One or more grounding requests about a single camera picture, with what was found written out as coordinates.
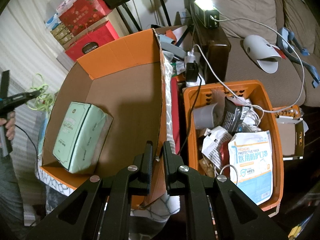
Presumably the white charging cable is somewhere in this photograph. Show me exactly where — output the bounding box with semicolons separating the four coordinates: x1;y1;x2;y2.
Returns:
192;15;306;113

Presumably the brown sofa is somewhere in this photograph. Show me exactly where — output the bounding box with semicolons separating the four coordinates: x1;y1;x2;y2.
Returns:
212;0;319;107

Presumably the upper red gift box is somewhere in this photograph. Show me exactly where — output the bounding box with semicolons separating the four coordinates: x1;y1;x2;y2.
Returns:
59;0;112;36

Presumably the green string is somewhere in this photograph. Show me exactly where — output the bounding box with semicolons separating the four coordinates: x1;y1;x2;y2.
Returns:
26;73;57;113

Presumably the blue white mask package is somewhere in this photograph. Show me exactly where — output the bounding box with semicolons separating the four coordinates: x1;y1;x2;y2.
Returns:
228;131;273;205

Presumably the grey plastic cup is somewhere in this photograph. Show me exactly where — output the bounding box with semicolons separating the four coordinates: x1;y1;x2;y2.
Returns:
193;103;218;129

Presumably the black power adapter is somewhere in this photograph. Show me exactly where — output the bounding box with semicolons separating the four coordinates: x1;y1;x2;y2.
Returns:
185;61;199;82

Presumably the blue handheld tool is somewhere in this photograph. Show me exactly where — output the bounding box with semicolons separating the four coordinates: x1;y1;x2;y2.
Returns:
277;27;319;88

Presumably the black foil packet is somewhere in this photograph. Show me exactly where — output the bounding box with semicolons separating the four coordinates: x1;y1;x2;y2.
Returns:
221;97;250;135

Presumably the dark wooden side table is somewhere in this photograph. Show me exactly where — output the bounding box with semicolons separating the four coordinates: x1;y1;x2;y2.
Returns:
191;9;231;81

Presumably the grey curved device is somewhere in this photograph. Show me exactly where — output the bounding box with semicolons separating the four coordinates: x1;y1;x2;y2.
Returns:
243;35;281;74

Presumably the green tissue pack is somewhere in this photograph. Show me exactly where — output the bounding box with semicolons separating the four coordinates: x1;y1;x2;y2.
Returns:
53;101;113;174

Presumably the patterned white blanket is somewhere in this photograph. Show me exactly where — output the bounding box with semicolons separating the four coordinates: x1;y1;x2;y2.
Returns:
35;166;181;223

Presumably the white crumpled packet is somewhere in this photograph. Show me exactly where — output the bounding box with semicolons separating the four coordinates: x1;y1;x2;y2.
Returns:
201;126;232;170

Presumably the orange plastic basket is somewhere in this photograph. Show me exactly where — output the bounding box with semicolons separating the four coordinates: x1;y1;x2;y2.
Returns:
183;80;284;216

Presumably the person's left hand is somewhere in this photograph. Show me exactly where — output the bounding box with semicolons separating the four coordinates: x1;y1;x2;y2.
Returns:
0;111;16;141

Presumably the black power station lamp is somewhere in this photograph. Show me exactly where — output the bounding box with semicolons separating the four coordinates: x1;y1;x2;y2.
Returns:
194;0;220;29

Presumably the small orange cardboard box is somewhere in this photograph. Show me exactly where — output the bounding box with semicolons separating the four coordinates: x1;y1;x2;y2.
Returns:
273;105;308;161

